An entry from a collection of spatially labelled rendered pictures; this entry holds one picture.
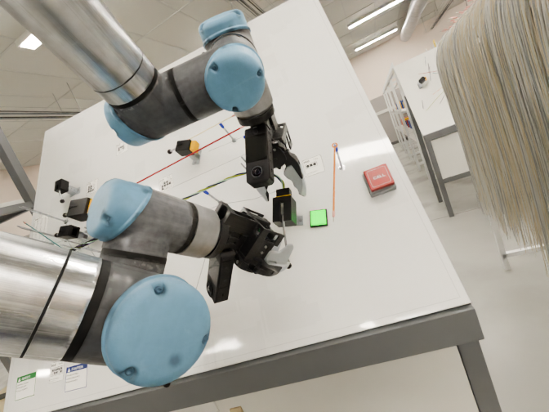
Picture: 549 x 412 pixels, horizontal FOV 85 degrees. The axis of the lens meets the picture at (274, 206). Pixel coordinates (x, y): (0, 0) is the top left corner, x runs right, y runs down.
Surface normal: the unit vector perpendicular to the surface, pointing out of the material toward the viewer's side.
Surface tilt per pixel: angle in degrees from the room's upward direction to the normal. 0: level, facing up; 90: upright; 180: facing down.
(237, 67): 121
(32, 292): 87
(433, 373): 90
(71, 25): 137
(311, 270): 55
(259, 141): 59
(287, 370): 90
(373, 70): 90
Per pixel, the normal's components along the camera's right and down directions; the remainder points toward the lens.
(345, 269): -0.34, -0.35
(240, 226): 0.54, 0.49
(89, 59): 0.35, 0.81
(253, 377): -0.15, 0.22
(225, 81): 0.14, 0.62
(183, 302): 0.58, -0.11
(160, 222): 0.77, 0.00
